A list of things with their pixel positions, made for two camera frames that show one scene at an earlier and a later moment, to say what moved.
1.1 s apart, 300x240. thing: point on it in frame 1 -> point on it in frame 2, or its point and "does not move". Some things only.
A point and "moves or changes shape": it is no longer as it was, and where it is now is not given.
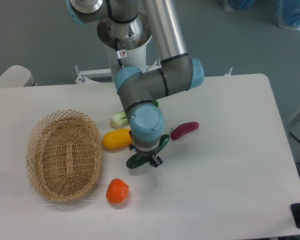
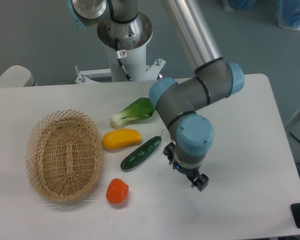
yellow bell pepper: (118, 139) does not move
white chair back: (15, 76) does not move
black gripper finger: (156, 161) -> (201, 181)
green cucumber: (137, 159) moves or changes shape
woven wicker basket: (64, 155) does not move
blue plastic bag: (293, 14) does not move
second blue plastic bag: (241, 5) does not move
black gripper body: (148, 154) -> (190, 172)
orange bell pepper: (117, 191) does not move
